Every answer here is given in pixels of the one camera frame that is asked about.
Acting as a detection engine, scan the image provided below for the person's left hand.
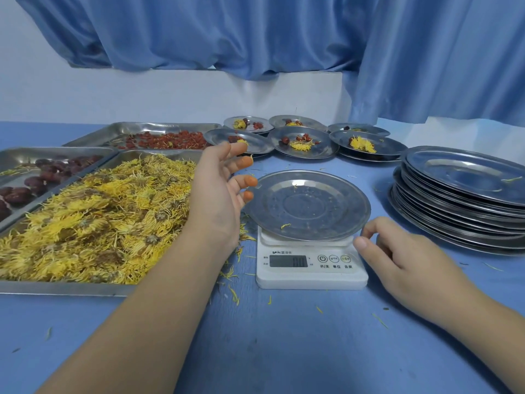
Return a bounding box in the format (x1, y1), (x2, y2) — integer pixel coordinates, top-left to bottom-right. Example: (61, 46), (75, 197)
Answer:
(184, 142), (258, 253)

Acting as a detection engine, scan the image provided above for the person's right hand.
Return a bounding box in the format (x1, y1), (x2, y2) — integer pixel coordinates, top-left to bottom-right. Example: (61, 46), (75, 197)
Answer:
(353, 217), (473, 327)

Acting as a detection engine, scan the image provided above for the stack of steel plates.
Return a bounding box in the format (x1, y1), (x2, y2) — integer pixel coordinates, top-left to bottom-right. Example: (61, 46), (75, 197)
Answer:
(387, 145), (525, 257)

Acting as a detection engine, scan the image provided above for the round steel plate red label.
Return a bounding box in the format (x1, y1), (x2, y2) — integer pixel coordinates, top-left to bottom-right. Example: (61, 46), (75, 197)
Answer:
(223, 115), (275, 135)

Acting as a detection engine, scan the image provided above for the white digital kitchen scale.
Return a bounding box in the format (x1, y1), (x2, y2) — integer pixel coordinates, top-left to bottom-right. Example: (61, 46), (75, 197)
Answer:
(255, 227), (369, 291)

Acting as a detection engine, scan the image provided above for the pile of yellow chrysanthemums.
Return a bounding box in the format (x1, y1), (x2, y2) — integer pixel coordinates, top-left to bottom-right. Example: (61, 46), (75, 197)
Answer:
(0, 154), (197, 285)

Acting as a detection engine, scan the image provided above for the person's left forearm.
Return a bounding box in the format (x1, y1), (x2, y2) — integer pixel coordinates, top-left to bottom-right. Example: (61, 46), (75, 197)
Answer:
(37, 225), (235, 394)

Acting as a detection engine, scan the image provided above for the rectangular steel tray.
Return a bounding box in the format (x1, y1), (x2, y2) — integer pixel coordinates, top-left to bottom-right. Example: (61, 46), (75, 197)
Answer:
(0, 146), (120, 230)
(62, 121), (222, 151)
(0, 149), (204, 297)

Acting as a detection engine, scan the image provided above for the blue tablecloth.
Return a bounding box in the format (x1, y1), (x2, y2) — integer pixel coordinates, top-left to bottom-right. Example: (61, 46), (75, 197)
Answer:
(0, 118), (525, 394)

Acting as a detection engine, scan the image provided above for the wide blue curtain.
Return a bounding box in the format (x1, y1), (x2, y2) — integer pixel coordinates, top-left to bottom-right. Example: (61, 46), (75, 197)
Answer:
(12, 0), (378, 82)

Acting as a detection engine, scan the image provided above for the narrow blue curtain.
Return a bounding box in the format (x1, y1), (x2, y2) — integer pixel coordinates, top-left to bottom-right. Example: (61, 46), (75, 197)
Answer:
(342, 0), (525, 128)

